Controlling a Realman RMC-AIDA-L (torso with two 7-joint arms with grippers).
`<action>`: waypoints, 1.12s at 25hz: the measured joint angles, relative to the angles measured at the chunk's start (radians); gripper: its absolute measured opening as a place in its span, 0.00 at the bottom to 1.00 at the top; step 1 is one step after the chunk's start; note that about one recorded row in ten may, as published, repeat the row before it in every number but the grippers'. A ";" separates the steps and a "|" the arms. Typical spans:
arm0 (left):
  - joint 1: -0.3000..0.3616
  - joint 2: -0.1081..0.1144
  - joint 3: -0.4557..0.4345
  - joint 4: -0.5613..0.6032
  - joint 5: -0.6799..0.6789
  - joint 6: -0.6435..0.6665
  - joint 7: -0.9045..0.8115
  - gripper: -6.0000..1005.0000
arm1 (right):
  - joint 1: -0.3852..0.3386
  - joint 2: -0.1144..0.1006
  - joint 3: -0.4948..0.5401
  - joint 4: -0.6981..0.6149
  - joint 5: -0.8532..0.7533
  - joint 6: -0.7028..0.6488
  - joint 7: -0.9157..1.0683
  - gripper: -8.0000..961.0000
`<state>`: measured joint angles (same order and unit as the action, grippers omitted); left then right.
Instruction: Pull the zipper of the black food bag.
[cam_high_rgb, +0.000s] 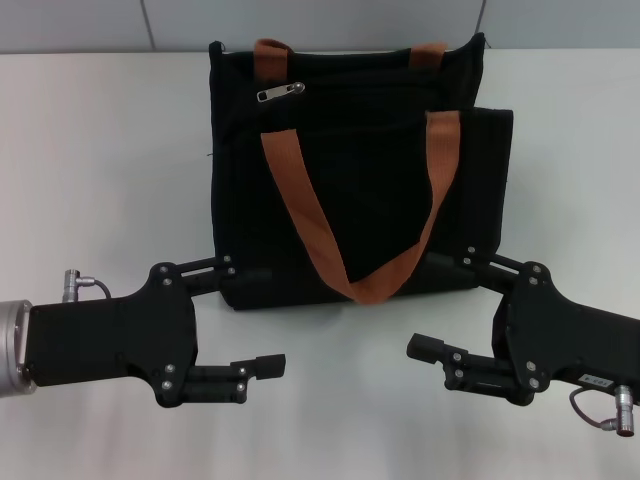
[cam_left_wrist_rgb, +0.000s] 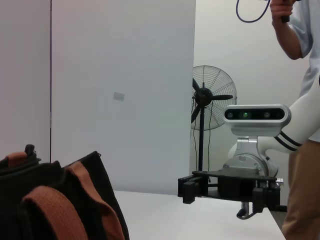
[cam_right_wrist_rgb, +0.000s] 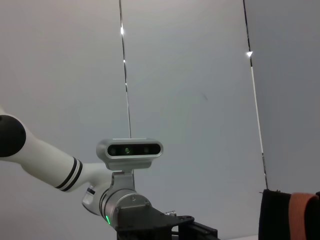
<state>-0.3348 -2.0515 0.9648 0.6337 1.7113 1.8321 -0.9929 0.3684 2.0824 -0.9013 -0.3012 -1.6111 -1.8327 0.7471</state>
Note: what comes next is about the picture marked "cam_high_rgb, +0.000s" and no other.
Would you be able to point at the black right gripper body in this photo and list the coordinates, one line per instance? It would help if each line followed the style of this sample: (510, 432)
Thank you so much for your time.
(565, 335)

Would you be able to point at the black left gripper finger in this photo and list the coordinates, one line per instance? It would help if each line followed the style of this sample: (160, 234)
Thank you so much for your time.
(220, 382)
(210, 272)

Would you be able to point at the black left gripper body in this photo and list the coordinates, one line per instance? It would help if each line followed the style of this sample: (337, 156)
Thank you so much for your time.
(115, 340)

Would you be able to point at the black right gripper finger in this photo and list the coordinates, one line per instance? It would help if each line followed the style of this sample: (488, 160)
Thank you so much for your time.
(495, 270)
(475, 372)

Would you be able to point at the silver metal zipper pull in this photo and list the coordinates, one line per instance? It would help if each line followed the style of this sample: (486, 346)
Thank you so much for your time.
(277, 93)

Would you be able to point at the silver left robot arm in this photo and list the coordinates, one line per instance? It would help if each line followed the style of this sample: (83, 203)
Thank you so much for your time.
(12, 350)

